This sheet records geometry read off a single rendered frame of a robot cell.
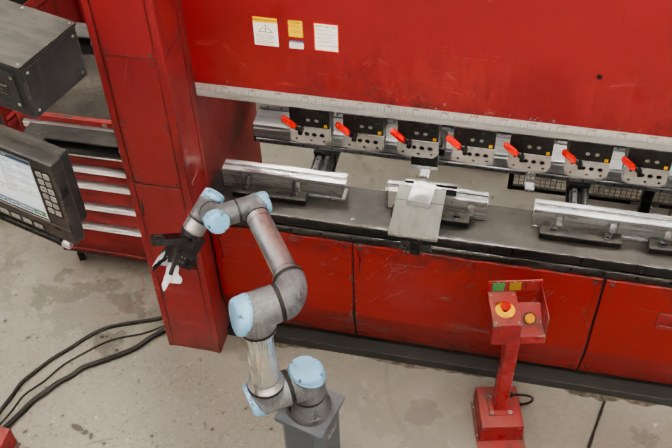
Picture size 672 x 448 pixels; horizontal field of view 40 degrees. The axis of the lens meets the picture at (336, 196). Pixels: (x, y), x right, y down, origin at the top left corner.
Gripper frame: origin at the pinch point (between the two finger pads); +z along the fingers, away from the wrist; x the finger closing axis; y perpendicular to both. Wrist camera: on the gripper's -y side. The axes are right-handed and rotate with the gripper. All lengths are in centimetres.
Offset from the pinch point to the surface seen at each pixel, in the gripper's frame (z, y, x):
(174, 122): -44, -9, 35
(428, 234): -57, 81, -5
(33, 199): -3.1, -42.4, 19.2
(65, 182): -15.7, -39.9, 7.4
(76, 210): -7.5, -30.8, 12.2
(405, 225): -55, 75, 2
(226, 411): 60, 86, 53
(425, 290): -33, 114, 18
